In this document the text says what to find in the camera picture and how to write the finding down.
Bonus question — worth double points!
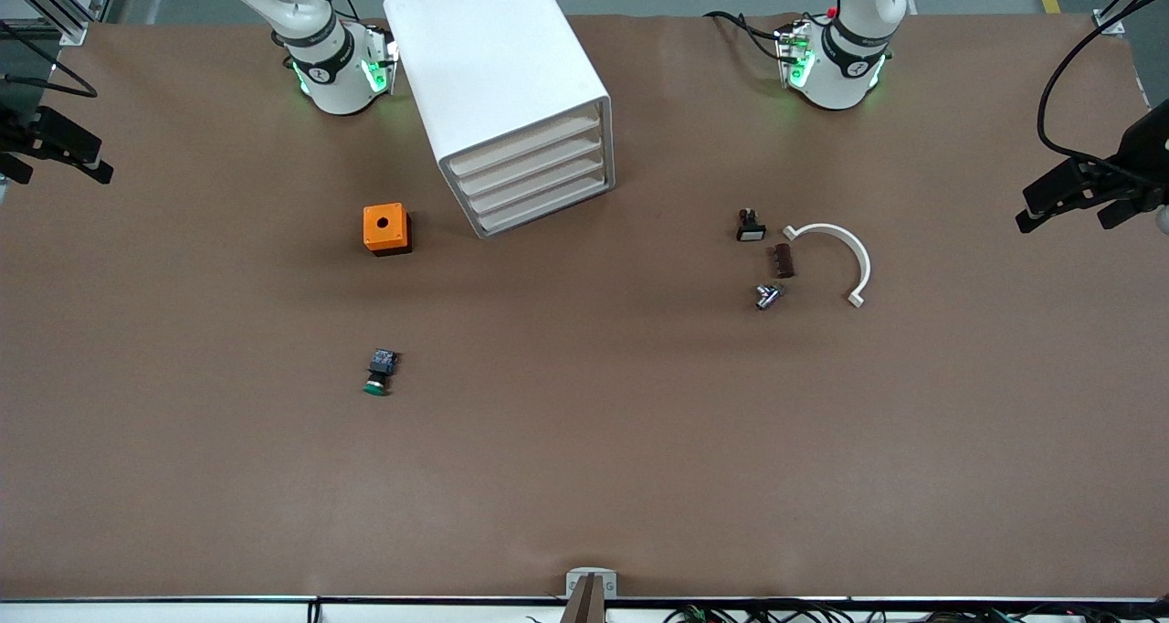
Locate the green push button black body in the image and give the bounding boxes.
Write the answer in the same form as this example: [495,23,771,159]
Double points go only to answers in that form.
[362,349,399,397]

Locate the brown table cover sheet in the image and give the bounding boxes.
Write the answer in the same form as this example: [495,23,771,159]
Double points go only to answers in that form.
[0,11,1169,601]

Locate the white plastic drawer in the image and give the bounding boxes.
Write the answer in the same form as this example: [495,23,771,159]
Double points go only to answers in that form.
[454,137,606,197]
[470,180,611,236]
[446,114,604,178]
[462,159,607,216]

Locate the brown pole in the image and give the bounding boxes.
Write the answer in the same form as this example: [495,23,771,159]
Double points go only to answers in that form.
[559,574,607,623]

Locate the white drawer cabinet shell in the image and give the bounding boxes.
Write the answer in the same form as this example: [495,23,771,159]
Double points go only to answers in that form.
[382,0,617,240]

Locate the base connector box green light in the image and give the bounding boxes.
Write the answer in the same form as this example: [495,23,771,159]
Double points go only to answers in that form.
[774,18,816,90]
[363,25,400,96]

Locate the aluminium frame post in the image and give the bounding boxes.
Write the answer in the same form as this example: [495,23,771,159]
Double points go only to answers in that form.
[0,0,92,47]
[1093,0,1169,37]

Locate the orange button box black base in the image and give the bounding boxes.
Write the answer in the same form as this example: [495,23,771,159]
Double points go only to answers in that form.
[363,203,413,258]

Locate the white curved bracket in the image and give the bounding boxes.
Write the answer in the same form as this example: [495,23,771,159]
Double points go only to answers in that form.
[783,223,873,310]

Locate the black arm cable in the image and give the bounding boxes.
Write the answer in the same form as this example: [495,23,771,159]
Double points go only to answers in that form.
[0,20,99,100]
[1037,0,1169,164]

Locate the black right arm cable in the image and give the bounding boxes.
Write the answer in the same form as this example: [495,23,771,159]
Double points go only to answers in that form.
[0,20,99,100]

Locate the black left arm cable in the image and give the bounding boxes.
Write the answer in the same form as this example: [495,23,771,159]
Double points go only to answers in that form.
[1037,0,1169,164]

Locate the grey metal bracket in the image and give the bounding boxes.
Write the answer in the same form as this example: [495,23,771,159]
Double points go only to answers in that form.
[565,567,618,599]

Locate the black cable on table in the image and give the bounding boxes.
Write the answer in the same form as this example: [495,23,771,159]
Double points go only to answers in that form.
[703,9,788,62]

